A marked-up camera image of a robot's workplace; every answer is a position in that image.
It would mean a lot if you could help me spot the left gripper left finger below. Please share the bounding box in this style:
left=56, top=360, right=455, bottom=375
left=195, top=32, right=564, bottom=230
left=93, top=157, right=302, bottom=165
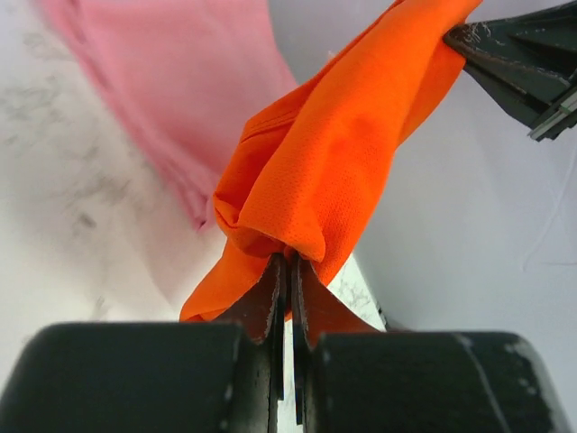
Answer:
left=1, top=254, right=286, bottom=432

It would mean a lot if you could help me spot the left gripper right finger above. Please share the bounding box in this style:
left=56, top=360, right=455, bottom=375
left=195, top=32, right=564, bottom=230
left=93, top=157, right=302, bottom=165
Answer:
left=290, top=257, right=569, bottom=432

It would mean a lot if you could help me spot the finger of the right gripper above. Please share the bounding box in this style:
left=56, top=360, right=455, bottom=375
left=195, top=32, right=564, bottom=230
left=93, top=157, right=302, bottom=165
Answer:
left=444, top=1, right=576, bottom=142

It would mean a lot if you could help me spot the orange t shirt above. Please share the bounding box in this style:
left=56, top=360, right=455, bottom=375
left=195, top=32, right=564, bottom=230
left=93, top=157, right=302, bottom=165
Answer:
left=180, top=0, right=476, bottom=321

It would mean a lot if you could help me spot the pink t shirt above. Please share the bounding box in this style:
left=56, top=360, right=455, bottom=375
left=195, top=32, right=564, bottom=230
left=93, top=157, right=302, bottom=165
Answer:
left=40, top=1, right=296, bottom=228

